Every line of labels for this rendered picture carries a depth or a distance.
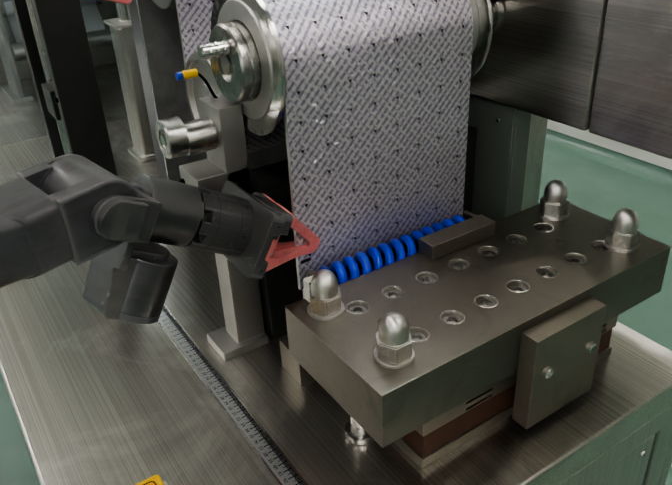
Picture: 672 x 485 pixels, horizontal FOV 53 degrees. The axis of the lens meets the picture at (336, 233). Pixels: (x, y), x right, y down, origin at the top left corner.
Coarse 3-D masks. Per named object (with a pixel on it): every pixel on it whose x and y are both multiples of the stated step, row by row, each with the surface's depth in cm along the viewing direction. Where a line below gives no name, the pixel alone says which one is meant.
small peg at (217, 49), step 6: (216, 42) 61; (222, 42) 62; (198, 48) 61; (204, 48) 61; (210, 48) 61; (216, 48) 61; (222, 48) 61; (228, 48) 62; (198, 54) 62; (204, 54) 61; (210, 54) 61; (216, 54) 61; (222, 54) 62; (228, 54) 62
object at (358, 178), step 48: (432, 96) 72; (288, 144) 64; (336, 144) 67; (384, 144) 71; (432, 144) 75; (336, 192) 70; (384, 192) 74; (432, 192) 78; (336, 240) 72; (384, 240) 77
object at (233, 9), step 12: (228, 0) 64; (240, 0) 62; (228, 12) 64; (240, 12) 62; (252, 12) 60; (252, 24) 61; (252, 36) 62; (264, 36) 60; (264, 48) 60; (264, 60) 61; (264, 72) 62; (264, 84) 62; (264, 96) 63; (252, 108) 66; (264, 108) 64
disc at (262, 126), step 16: (224, 0) 65; (256, 0) 59; (256, 16) 60; (272, 32) 59; (272, 48) 59; (272, 64) 60; (272, 96) 62; (272, 112) 63; (256, 128) 67; (272, 128) 64
